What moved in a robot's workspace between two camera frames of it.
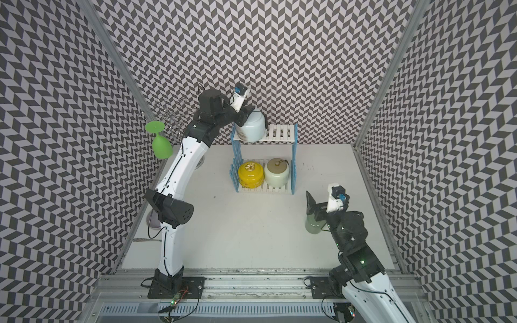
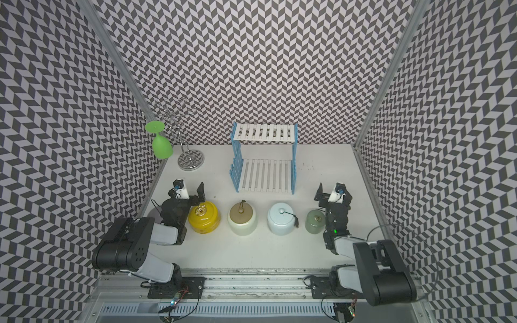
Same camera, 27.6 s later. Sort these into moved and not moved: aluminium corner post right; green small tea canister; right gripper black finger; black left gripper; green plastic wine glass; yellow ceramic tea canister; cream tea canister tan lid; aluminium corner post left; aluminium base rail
Moved: black left gripper; yellow ceramic tea canister; right gripper black finger; cream tea canister tan lid
Not moved: green small tea canister; green plastic wine glass; aluminium base rail; aluminium corner post right; aluminium corner post left
